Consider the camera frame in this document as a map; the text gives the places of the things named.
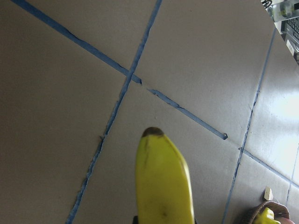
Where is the yellow star fruit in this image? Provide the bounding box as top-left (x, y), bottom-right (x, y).
top-left (253, 207), bottom-right (281, 224)

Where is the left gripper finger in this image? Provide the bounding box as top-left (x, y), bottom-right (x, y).
top-left (132, 216), bottom-right (138, 224)

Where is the brown wicker basket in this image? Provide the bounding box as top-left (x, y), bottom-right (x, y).
top-left (239, 201), bottom-right (294, 224)

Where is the basket paper tag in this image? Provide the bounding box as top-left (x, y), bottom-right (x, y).
top-left (263, 186), bottom-right (274, 201)

